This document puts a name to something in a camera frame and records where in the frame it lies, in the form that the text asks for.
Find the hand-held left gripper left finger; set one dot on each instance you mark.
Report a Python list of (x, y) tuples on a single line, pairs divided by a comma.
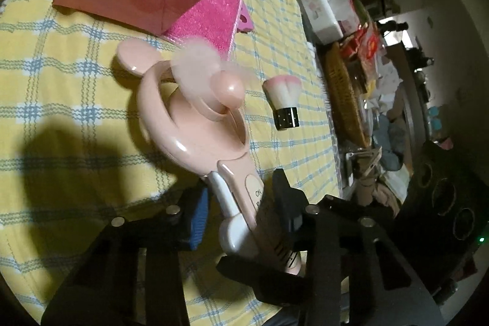
[(198, 220)]

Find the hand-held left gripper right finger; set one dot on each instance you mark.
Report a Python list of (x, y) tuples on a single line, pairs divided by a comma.
[(294, 223)]

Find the pink mouse-ear handheld fan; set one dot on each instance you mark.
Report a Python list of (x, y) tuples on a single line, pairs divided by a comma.
[(183, 119)]

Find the pink foam toe separator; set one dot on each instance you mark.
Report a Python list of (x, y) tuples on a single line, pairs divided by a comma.
[(244, 20)]

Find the grey blue cloth bundle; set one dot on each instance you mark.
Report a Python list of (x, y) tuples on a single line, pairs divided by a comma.
[(386, 144)]

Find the wicker basket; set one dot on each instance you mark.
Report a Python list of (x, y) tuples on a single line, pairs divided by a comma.
[(344, 93)]

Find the red snack packet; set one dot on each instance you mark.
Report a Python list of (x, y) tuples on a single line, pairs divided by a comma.
[(366, 43)]

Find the yellow plaid cloth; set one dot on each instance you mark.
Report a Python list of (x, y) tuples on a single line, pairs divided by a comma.
[(57, 62)]

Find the white floral box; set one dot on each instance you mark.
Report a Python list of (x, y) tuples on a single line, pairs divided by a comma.
[(319, 11)]

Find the red and white tissue pack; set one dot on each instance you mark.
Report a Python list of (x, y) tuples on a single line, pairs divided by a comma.
[(344, 7)]

